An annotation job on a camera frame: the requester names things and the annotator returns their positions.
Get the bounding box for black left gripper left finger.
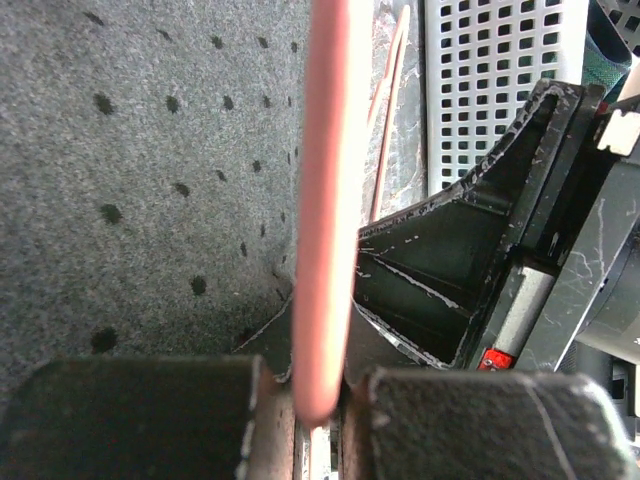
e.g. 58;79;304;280
236;299;295;479

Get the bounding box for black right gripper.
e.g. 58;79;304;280
355;82;639;371

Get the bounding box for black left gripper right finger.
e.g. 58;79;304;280
337;302;419;479

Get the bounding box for pink wire hanger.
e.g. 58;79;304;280
292;1;410;429

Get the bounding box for black dotted garment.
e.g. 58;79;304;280
1;1;310;399

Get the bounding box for green plaid garment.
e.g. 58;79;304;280
581;1;632;103

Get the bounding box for white plastic laundry basket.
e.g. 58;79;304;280
424;1;639;194

